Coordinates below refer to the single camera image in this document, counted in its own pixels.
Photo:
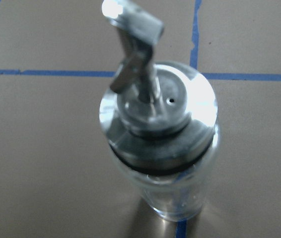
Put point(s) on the glass sauce bottle metal cap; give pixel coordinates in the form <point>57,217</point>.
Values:
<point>160,118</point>

